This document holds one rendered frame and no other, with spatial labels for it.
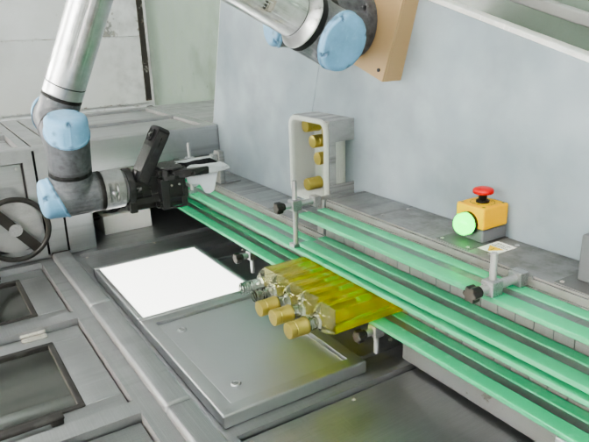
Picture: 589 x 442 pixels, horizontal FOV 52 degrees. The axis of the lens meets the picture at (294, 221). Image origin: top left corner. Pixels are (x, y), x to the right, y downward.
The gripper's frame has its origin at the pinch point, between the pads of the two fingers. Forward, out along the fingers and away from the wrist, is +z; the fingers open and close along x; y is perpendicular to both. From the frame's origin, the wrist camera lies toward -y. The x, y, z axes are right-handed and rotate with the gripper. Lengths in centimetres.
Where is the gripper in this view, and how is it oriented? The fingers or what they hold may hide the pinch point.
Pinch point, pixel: (216, 161)
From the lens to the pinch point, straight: 128.7
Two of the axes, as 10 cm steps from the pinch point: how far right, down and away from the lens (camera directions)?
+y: 0.3, 9.5, 3.1
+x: 5.4, 2.4, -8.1
